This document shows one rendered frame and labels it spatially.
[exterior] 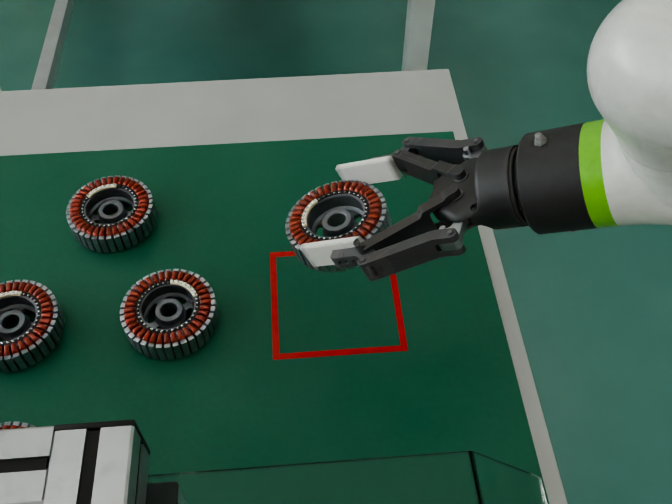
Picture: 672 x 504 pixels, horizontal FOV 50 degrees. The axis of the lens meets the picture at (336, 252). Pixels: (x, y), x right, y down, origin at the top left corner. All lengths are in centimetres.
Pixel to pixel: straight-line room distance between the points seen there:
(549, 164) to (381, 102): 56
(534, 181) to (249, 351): 41
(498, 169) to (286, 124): 53
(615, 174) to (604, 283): 135
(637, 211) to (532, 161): 9
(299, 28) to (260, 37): 14
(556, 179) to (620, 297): 133
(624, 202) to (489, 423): 33
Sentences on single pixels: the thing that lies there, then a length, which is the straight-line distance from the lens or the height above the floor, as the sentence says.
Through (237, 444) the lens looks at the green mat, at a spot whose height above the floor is 75.
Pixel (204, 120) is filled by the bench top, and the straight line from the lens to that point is 115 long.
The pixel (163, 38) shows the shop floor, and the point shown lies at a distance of 263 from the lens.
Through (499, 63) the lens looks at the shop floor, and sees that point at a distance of 252.
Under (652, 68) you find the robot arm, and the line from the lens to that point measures 50.
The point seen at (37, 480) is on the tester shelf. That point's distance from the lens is 44.
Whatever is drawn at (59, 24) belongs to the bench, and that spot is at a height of 20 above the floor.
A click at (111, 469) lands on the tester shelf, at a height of 111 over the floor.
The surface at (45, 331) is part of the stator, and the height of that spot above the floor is 78.
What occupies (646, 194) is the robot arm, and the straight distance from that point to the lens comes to 62.
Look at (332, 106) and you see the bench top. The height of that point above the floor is 75.
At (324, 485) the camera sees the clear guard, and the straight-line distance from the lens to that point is 46.
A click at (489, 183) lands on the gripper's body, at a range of 66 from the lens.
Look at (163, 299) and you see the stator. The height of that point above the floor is 76.
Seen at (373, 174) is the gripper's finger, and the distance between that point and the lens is 80.
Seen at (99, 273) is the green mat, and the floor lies 75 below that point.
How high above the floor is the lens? 150
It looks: 52 degrees down
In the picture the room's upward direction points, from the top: straight up
